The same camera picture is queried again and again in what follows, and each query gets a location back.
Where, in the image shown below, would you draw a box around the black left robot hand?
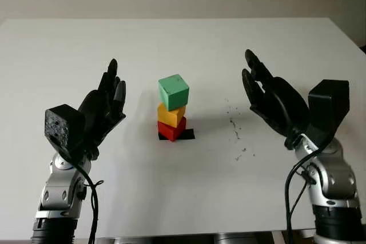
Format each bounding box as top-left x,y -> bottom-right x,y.
77,58 -> 127,159

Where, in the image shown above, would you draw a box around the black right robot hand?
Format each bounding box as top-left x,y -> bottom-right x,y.
241,49 -> 311,150

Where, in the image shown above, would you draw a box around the yellow wooden block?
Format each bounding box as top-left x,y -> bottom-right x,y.
157,103 -> 186,128

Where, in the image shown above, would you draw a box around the red wooden block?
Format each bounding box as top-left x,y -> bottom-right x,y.
157,117 -> 187,142

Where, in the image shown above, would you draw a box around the green wooden block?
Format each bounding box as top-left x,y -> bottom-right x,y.
158,74 -> 190,113

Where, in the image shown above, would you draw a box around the black tape strip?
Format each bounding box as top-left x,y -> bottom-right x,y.
158,129 -> 196,141

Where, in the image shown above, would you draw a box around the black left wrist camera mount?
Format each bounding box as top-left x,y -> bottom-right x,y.
44,103 -> 86,161

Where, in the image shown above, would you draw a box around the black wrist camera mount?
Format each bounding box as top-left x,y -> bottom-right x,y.
307,79 -> 350,148
44,103 -> 86,161

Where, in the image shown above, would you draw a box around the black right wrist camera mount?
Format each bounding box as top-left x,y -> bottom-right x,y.
307,79 -> 350,148

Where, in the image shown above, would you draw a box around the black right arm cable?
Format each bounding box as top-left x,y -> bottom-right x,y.
284,141 -> 329,244

